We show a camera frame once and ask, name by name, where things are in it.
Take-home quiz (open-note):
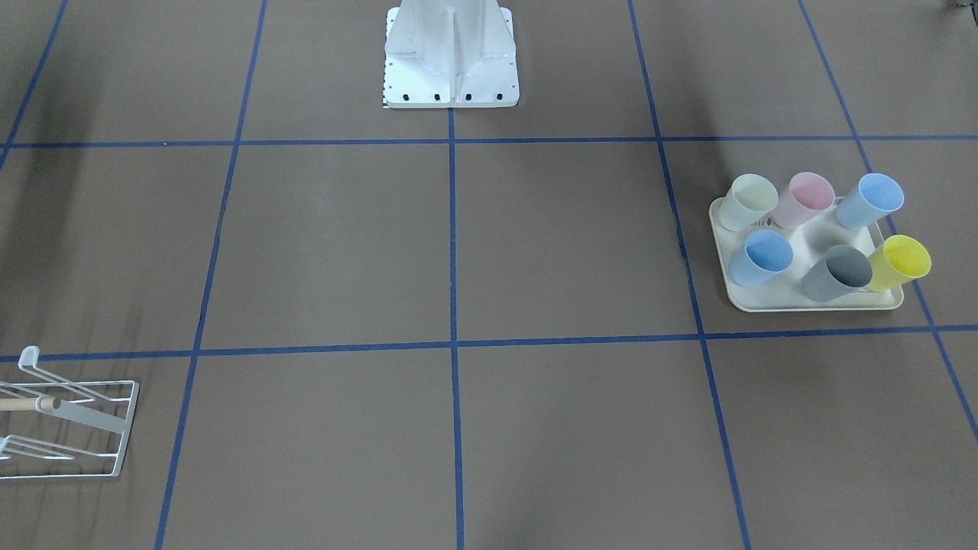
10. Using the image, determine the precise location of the cream plastic tray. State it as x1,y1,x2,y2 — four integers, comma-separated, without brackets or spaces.
709,197,905,313

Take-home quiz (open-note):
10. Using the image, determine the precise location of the pale green plastic cup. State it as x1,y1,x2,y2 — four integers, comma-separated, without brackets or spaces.
718,173,779,232

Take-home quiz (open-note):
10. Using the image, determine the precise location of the pink plastic cup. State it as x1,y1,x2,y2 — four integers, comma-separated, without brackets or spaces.
771,172,836,229

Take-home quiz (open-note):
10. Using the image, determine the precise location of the yellow plastic cup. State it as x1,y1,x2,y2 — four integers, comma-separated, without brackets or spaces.
866,235,932,292

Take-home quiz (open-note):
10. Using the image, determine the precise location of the light blue plastic cup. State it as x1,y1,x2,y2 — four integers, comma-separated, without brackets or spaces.
835,172,905,230

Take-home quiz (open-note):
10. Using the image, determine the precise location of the grey plastic cup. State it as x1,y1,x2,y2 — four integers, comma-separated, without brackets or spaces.
802,244,873,303

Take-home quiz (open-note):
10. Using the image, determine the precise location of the white wire cup rack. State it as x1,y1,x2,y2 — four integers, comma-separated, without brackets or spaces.
1,345,141,480

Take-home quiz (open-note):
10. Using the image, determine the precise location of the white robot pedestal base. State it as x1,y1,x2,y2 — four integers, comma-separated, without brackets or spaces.
382,1,520,109

